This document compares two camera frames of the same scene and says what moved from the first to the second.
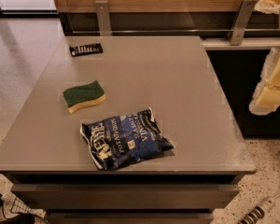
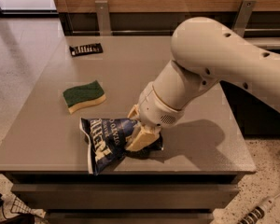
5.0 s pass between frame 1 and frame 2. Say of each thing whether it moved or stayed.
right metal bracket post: stayed
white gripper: moved
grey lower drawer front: stayed
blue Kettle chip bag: moved
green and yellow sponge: stayed
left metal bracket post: stayed
